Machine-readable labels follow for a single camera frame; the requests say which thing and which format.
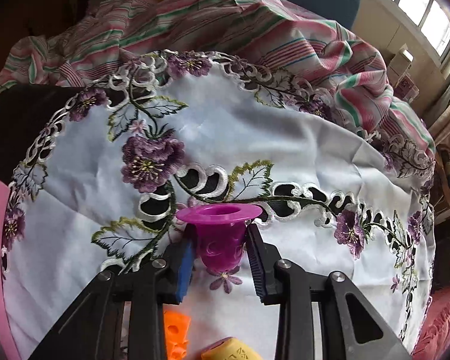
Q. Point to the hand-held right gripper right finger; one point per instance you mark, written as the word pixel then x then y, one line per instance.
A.
pixel 255 266

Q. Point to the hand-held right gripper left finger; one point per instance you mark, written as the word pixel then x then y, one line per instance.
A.
pixel 185 270

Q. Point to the purple plastic cup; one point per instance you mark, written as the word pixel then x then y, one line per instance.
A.
pixel 219 247

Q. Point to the orange holed toy block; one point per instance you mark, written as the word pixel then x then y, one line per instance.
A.
pixel 176 333

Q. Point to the yellow carved oval case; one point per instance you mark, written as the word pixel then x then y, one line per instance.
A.
pixel 232 350

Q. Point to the white floral embroidered tablecloth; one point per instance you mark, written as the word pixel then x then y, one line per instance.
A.
pixel 247 138

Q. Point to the purple printed box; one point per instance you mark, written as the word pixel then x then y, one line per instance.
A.
pixel 407 88

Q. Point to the beige patterned curtain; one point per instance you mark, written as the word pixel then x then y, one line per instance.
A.
pixel 448 120

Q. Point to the pink green striped cloth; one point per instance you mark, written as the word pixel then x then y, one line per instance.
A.
pixel 217 22

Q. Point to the white carton box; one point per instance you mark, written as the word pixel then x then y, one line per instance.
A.
pixel 400 60

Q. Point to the window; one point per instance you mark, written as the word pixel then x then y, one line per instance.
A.
pixel 423 7

